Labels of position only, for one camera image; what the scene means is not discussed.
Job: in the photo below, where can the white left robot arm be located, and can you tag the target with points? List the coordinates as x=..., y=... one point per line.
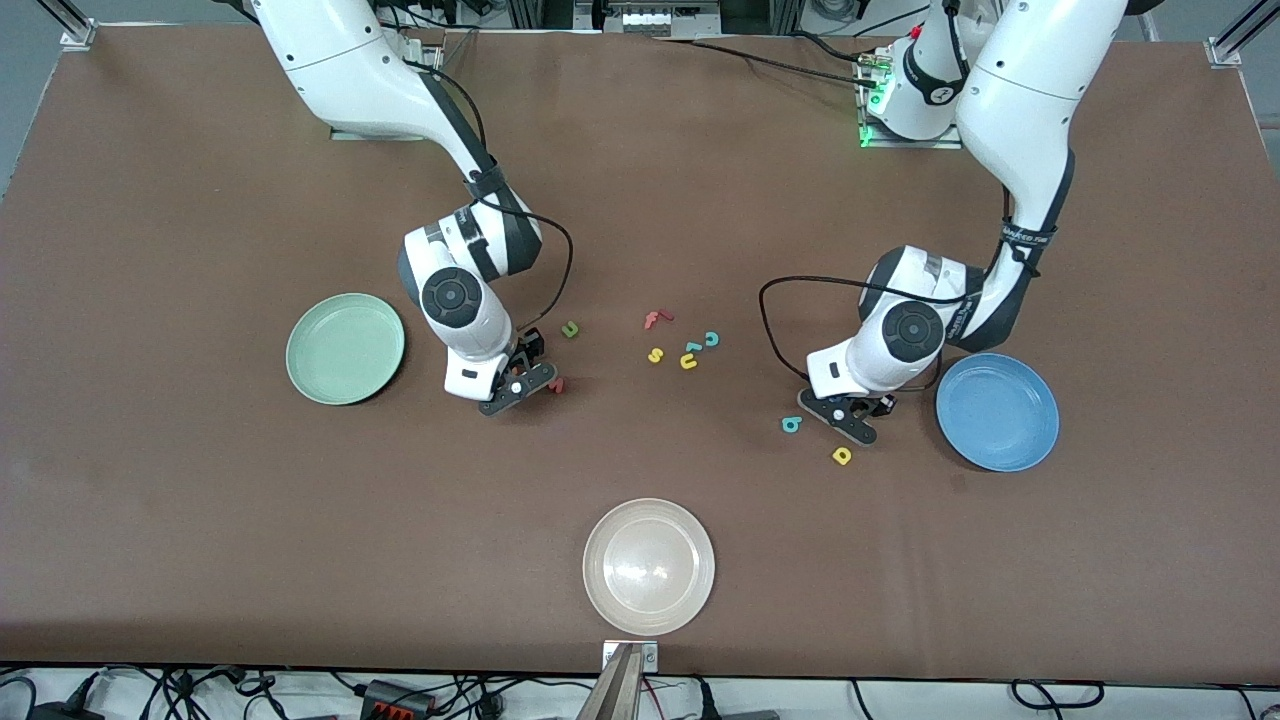
x=1030, y=90

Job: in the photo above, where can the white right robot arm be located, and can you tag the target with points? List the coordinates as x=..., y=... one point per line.
x=350, y=70

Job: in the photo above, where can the green plate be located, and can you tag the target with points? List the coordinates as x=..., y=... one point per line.
x=345, y=350

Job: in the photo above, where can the blue plate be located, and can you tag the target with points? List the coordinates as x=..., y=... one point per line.
x=1000, y=415

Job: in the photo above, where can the cream plate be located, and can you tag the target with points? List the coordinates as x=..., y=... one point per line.
x=648, y=566

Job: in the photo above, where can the black power strip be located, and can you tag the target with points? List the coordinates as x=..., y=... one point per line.
x=395, y=700

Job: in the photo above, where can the metal connector box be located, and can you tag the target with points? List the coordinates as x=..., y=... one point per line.
x=650, y=18

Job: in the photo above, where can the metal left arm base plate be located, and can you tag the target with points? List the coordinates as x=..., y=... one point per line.
x=940, y=143

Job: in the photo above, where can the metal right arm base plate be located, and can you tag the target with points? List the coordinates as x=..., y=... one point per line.
x=345, y=134

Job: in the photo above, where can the small metal bracket plate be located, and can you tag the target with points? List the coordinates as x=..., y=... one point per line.
x=650, y=655

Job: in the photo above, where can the aluminium camera pole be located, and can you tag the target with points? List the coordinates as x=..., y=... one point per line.
x=615, y=695

